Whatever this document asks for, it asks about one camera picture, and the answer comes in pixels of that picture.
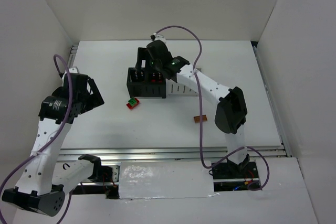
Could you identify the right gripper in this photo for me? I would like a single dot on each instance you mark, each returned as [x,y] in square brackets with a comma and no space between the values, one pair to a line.
[143,57]

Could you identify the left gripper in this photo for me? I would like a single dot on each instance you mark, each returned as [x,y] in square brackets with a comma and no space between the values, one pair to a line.
[92,94]

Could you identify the green square lego brick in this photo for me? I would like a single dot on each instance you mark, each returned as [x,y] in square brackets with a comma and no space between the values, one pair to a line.
[133,101]

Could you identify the red lego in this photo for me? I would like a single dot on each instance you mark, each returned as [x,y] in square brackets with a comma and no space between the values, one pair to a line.
[132,107]

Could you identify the orange lego brick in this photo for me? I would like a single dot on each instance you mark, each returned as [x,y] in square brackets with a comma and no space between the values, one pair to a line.
[197,119]

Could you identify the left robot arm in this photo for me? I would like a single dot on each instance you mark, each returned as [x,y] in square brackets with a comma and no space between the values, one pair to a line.
[39,190]

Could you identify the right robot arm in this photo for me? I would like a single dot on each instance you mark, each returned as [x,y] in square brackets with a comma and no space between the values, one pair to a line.
[230,117]

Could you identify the black double container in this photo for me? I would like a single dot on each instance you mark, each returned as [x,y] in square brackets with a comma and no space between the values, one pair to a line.
[139,84]

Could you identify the white double container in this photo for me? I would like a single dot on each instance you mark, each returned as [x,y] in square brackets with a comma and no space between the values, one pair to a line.
[174,88]

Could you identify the white foil covered plate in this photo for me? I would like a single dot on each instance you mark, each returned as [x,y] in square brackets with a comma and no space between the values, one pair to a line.
[154,180]

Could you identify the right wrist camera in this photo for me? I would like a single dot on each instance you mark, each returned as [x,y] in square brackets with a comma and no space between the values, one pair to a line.
[158,37]

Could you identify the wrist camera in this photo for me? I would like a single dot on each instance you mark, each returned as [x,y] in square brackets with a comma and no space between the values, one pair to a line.
[74,70]
[158,37]

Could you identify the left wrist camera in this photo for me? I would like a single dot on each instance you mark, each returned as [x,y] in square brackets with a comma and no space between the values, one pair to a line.
[74,70]

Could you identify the aluminium rail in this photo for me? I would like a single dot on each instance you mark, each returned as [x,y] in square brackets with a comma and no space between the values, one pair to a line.
[158,154]

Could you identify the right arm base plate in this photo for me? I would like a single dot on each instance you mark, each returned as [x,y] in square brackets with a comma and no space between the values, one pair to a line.
[222,173]

